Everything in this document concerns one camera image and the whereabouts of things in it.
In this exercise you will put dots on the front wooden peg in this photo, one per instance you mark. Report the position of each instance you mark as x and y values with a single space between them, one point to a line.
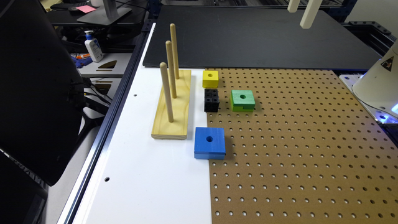
166 87

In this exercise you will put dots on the pink sticky note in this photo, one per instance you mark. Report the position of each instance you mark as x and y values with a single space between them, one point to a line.
86 8

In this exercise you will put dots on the wooden peg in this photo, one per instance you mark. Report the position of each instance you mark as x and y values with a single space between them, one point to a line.
170 60
166 87
173 36

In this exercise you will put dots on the white lotion pump bottle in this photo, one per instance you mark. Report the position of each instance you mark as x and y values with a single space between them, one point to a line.
93 47

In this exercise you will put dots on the black mat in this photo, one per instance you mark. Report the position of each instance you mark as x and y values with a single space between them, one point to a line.
230 37

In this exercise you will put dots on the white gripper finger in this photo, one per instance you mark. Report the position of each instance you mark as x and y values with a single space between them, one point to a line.
293 6
310 13

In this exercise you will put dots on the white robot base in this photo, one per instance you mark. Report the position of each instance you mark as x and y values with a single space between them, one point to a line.
376 90

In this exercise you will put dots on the blue glue gun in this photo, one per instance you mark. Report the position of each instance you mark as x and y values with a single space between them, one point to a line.
80 62

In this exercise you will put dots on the yellow square block with hole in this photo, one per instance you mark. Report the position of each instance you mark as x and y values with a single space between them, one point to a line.
210 79

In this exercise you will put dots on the silver monitor stand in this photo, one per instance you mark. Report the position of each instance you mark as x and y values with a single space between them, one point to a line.
105 14

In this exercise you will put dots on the blue square block with hole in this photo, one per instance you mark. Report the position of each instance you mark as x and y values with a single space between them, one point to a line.
209 143

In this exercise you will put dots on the black cube block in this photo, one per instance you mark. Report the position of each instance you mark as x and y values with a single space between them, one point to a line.
211 100

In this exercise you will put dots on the middle wooden peg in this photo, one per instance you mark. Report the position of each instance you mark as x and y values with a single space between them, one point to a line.
170 60

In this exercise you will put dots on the green square block with hole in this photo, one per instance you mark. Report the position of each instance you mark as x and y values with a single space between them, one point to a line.
242 101

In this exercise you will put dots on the brown perforated pegboard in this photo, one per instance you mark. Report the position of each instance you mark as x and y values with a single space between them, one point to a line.
308 153

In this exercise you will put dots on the wooden peg base board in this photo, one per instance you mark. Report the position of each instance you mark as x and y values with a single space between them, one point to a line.
162 128

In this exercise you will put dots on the rear wooden peg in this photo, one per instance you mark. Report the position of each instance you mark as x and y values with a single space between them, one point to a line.
173 36

